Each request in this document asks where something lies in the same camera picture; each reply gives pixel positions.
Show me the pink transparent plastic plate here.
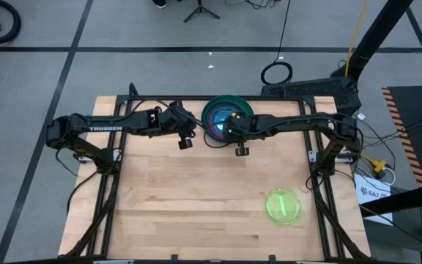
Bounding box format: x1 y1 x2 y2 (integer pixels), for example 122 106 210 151
207 106 234 139

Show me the black floor mat striped edge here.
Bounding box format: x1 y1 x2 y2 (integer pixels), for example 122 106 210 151
381 84 422 188

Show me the black metal beam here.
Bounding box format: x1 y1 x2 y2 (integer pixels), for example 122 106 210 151
359 181 422 218

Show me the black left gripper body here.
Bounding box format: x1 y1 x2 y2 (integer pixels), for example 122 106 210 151
158 100 186 138

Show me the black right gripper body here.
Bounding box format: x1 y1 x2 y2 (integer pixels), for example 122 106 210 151
228 111 258 144

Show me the black perforated computer case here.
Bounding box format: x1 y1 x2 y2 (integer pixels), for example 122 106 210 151
261 78 363 117

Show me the thick yellow cable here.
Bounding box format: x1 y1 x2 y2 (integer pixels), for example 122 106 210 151
344 0 370 77

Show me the black camera tripod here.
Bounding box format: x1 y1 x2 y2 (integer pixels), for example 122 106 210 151
183 0 221 23

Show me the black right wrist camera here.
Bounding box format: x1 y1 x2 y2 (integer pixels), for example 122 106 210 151
234 142 251 158

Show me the black slanted post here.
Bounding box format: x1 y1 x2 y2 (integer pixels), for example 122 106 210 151
330 0 414 87

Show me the lime transparent plastic plate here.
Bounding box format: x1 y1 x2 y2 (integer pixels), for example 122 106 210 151
264 187 303 226

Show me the blue transparent plastic plate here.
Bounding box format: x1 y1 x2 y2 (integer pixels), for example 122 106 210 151
210 108 240 133

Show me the black coiled cable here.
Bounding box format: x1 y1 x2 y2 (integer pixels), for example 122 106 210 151
260 0 294 87

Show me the yellow power plug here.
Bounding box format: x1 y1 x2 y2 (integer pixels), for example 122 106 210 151
360 153 388 174

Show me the black aluminium table frame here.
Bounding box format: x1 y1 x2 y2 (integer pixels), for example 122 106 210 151
59 82 372 263

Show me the white printed sign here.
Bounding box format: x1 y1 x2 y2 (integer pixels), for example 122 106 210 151
353 172 396 227

